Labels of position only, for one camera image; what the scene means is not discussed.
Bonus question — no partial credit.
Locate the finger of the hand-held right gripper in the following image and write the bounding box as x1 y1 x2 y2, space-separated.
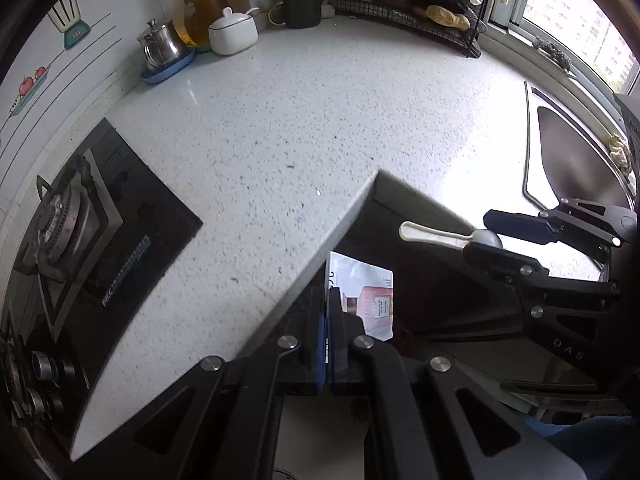
462 243 624 307
483 198 634 251

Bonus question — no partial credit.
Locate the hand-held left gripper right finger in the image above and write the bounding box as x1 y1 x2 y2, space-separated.
327 286 586 480

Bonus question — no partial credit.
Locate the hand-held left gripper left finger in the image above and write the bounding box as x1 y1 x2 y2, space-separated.
85 286 329 480

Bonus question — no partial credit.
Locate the white plastic spoon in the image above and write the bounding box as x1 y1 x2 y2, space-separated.
398 221 504 251

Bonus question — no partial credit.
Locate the white printed packet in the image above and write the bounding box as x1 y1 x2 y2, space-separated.
326 251 396 342

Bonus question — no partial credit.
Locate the stainless steel sink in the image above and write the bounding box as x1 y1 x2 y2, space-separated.
522 80 640 281

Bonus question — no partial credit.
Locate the person's leg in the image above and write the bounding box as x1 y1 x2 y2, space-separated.
544 410 640 480

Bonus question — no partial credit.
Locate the crumpled rag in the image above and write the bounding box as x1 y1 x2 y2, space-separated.
607 132 634 177

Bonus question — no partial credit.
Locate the dark scrubber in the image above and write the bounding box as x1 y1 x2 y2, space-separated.
533 36 574 70

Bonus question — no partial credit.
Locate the ginger root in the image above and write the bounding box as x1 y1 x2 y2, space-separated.
426 5 471 30

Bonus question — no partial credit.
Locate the window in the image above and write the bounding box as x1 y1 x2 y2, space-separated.
510 0 640 92

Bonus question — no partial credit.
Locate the black gas stove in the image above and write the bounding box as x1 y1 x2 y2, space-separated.
0 117 204 441

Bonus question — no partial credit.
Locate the dark green mug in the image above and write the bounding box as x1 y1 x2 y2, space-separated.
267 0 324 30

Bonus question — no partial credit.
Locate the blue saucer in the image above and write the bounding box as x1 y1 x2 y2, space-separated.
139 47 196 85

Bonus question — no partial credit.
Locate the white sugar bowl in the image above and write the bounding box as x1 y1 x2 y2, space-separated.
208 6 261 56

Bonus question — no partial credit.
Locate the steel teapot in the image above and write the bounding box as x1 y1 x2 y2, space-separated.
137 17 189 73

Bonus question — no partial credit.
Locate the glass oil bottle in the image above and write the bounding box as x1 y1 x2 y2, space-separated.
172 0 229 54

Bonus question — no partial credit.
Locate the black wire rack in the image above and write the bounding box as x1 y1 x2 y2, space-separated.
325 0 494 59

